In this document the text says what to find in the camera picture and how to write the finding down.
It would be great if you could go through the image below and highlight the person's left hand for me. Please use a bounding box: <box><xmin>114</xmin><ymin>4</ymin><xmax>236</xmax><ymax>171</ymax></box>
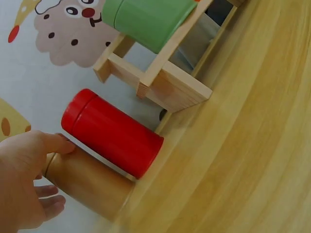
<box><xmin>0</xmin><ymin>130</ymin><xmax>77</xmax><ymax>233</ymax></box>

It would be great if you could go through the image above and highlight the gold cylindrical canister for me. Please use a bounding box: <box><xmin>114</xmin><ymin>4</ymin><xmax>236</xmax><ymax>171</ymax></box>
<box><xmin>42</xmin><ymin>142</ymin><xmax>136</xmax><ymax>223</ymax></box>

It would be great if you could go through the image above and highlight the red cylindrical canister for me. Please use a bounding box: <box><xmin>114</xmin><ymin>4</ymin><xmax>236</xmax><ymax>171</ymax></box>
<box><xmin>61</xmin><ymin>88</ymin><xmax>164</xmax><ymax>180</ymax></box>

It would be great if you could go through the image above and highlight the light wooden rack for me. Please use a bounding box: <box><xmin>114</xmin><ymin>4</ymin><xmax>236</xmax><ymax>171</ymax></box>
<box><xmin>93</xmin><ymin>0</ymin><xmax>246</xmax><ymax>114</ymax></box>

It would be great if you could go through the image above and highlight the green cylindrical canister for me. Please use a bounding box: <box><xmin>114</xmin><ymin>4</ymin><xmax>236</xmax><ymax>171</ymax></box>
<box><xmin>102</xmin><ymin>0</ymin><xmax>199</xmax><ymax>54</ymax></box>

